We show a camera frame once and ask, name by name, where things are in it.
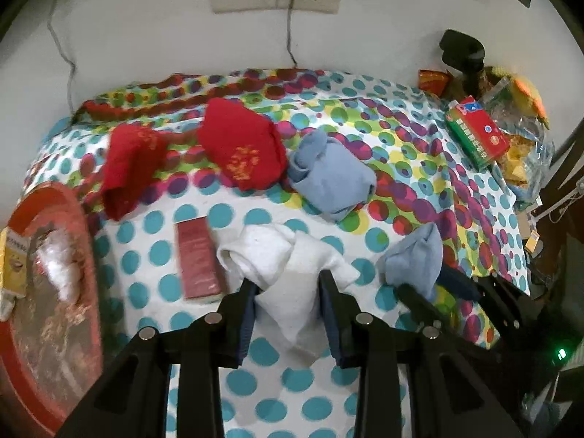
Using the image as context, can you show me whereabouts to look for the red embroidered sock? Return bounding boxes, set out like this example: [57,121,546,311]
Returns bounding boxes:
[99,125,170,220]
[197,98,287,192]

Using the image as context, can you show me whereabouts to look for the red and green box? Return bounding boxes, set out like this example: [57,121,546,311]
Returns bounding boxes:
[445,96,511,170]

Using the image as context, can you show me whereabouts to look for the yellow cardboard box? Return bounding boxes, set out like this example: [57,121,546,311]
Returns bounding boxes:
[0,228,32,299]

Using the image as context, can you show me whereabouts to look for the black clamp stand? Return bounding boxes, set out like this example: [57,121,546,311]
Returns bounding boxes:
[439,30,487,101]

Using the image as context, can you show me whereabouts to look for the red round tray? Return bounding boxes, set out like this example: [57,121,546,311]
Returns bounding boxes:
[0,181,105,438]

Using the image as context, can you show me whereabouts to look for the maroon box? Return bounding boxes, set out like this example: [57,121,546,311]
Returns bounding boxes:
[176,216,229,302]

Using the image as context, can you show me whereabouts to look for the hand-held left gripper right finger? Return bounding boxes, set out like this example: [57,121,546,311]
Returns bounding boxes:
[318,269,525,438]

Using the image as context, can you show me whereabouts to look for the orange snack packet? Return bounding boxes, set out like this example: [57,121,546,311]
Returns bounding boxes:
[419,68,452,97]

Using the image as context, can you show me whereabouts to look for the clear plastic wrapper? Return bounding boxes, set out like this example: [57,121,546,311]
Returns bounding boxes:
[36,230,82,304]

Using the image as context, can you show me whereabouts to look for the light blue sock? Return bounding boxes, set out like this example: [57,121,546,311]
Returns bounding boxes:
[287,130,379,224]
[383,223,444,304]

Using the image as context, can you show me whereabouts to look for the polka dot tablecloth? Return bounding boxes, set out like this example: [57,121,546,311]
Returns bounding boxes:
[20,68,532,438]

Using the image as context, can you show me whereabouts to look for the black cable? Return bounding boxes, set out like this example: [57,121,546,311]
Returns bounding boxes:
[46,0,79,116]
[285,4,298,70]

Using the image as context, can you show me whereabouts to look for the clear plastic snack bag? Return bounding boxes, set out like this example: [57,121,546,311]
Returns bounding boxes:
[479,77,555,197]

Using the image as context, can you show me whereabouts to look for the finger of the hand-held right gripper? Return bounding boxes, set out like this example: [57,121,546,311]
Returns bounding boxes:
[395,284,503,361]
[437,266,535,329]

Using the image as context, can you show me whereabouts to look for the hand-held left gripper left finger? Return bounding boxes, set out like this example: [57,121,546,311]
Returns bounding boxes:
[57,278,257,438]

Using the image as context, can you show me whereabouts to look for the yellow orange object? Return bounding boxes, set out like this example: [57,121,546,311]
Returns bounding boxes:
[511,75,550,129]

